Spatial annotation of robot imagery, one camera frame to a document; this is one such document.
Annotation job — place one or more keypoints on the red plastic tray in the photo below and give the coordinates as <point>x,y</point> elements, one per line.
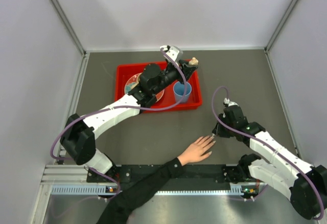
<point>126,71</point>

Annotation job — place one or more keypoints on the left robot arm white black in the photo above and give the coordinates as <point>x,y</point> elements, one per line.
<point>80,134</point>

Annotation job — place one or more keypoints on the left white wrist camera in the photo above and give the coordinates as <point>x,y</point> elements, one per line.
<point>171,53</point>

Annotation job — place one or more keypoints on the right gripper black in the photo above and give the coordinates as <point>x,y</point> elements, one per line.
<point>218,131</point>

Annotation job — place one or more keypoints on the beige ceramic mug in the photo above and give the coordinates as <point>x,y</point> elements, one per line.
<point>136,81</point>

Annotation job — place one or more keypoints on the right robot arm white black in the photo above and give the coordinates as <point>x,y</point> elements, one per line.
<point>303,184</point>

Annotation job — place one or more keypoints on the nail polish bottle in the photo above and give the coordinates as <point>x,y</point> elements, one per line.
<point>194,62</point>

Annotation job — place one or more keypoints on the person's hand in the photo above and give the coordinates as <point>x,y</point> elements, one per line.
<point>197,151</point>

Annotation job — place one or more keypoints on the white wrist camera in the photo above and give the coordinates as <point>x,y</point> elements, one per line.
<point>171,53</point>
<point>228,103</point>

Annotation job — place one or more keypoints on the blue plastic cup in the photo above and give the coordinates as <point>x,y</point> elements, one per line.
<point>182,92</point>

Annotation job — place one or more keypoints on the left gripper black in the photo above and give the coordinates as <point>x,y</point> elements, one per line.
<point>187,70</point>

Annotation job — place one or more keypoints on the black sleeved forearm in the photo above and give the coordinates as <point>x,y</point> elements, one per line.
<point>120,208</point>

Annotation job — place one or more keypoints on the grey slotted cable duct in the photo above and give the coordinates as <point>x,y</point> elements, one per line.
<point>105,190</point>

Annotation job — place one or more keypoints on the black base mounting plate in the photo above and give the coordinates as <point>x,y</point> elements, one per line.
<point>135,173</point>

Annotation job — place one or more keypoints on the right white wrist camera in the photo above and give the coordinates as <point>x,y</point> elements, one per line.
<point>228,103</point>

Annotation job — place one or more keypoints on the floral ceramic plate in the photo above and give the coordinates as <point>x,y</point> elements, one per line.
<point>127,87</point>

